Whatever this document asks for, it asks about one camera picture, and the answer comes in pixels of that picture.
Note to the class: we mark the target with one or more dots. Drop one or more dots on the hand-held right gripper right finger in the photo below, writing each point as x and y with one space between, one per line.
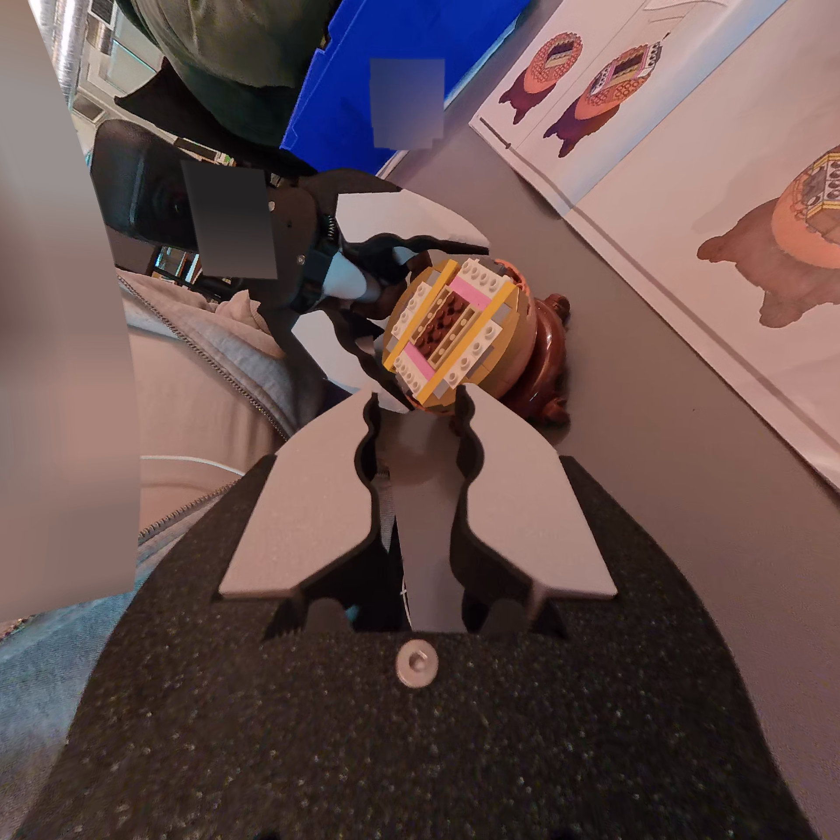
538 519

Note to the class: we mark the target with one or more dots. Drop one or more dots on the white instruction booklet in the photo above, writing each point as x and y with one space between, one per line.
709 197

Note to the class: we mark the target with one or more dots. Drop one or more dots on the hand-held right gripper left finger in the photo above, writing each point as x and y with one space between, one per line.
295 525

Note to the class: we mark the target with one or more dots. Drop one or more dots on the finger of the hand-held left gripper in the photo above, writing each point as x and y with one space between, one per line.
341 355
420 223

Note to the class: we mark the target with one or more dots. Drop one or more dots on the blue plastic bin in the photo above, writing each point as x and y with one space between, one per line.
381 66

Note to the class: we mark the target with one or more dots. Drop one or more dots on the brick pot model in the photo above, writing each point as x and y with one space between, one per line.
466 335

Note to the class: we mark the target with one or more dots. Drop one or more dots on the metal ventilation duct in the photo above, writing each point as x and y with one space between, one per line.
59 40

